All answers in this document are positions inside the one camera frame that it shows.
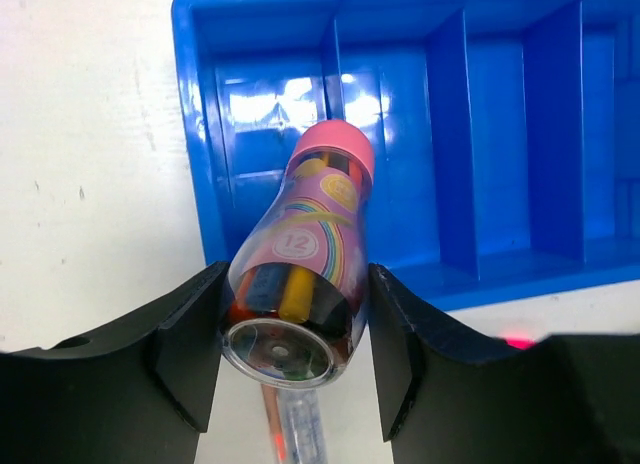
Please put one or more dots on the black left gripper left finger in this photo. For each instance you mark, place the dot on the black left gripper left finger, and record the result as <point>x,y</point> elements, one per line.
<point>138,389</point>

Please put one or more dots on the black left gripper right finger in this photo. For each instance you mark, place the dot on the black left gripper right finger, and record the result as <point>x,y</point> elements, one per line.
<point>450,394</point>

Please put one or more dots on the crayon bottle pink cap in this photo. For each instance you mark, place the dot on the crayon bottle pink cap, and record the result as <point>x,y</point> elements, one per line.
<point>295,298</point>

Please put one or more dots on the pink cap black highlighter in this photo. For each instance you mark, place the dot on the pink cap black highlighter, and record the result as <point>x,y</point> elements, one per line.
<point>520,338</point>

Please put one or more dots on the tan pencil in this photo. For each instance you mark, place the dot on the tan pencil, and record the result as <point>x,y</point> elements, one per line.
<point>274,423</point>

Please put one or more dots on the blue divided plastic bin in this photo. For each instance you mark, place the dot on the blue divided plastic bin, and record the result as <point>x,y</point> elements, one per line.
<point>506,132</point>

